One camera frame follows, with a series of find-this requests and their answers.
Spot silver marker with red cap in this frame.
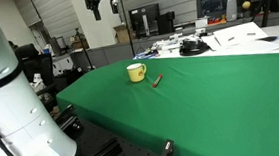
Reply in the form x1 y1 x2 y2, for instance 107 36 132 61
150 73 165 89

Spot yellow enamel cup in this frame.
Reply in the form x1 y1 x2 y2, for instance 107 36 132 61
125 61 149 84

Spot thin black pole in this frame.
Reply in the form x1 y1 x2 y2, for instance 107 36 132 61
118 0 137 58

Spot brown cardboard box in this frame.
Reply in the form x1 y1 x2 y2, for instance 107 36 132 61
112 23 133 45

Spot black Dell monitor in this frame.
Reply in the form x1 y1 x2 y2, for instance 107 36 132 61
127 2 162 40

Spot slim black tripod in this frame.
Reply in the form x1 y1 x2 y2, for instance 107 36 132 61
72 26 96 73

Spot grey low cabinet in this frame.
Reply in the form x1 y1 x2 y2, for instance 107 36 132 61
68 40 137 73

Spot black desktop computer box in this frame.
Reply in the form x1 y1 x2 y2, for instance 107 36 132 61
156 10 177 35

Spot white electronics clutter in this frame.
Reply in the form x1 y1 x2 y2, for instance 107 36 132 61
149 32 185 53

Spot black office chair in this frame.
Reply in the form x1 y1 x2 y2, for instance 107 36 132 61
14 42 57 99

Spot small white box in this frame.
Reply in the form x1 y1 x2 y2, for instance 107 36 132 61
194 17 210 29

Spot orange red small items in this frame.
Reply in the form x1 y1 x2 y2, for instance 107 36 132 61
207 13 228 26

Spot white upright speaker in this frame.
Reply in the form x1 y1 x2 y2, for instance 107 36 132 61
224 0 239 23

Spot white paper sheets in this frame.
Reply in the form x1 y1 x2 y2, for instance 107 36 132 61
201 19 279 59

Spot yellow ball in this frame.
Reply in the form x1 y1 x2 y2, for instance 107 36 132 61
241 0 252 11

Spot green tablecloth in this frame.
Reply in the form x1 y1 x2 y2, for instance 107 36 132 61
53 46 279 156

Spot black table clamp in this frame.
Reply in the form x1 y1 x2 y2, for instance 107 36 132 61
156 139 176 156

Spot black flat remote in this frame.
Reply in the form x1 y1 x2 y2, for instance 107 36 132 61
258 35 279 43

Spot blue and white cables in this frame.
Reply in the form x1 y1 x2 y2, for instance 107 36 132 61
132 48 161 61

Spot black coiled cable bundle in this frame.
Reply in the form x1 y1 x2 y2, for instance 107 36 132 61
178 36 211 58

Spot black aluminium rail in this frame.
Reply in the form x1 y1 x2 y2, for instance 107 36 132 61
66 135 124 156

